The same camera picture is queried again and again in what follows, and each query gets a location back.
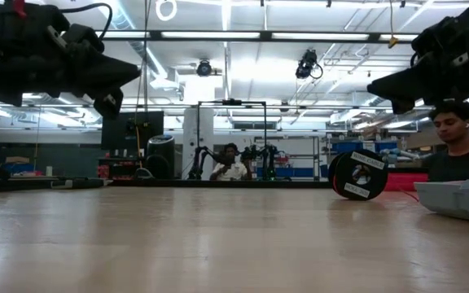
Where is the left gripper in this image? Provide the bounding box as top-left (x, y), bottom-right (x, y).
top-left (0, 2), bottom-right (142, 121)

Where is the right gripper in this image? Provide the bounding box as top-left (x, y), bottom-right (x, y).
top-left (366, 0), bottom-right (469, 116)

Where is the black wire spool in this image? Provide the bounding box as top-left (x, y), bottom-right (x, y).
top-left (327, 148), bottom-right (390, 202)

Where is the black monitor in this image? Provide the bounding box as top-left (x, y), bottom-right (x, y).
top-left (101, 110), bottom-right (165, 151)

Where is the wooden room table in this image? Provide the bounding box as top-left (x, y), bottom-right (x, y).
top-left (387, 158), bottom-right (432, 170)

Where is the red plastic bin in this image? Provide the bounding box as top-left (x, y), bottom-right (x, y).
top-left (383, 172), bottom-right (430, 192)

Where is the person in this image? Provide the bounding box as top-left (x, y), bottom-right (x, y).
top-left (421, 99), bottom-right (469, 183)
top-left (208, 142), bottom-right (254, 182)

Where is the white pillar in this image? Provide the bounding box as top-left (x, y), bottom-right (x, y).
top-left (182, 77), bottom-right (216, 181)

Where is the grey tool kit case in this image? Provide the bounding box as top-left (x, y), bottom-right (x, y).
top-left (413, 177), bottom-right (469, 225)

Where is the silver ceiling duct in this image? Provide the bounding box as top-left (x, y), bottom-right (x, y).
top-left (91, 0), bottom-right (169, 79)

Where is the black overhead frame bar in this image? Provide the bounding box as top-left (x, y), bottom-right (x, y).
top-left (0, 28), bottom-right (421, 45)

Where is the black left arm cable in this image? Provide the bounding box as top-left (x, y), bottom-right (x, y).
top-left (58, 2), bottom-right (114, 42)

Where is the white cable ring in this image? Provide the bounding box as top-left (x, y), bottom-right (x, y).
top-left (155, 0), bottom-right (178, 22)

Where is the black rig camera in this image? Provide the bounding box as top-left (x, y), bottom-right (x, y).
top-left (195, 59), bottom-right (213, 77)
top-left (295, 49), bottom-right (324, 81)

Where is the red cable tag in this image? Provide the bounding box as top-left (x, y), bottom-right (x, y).
top-left (12, 0), bottom-right (27, 20)

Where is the black room station frame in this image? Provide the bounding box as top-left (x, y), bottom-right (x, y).
top-left (195, 98), bottom-right (268, 180)

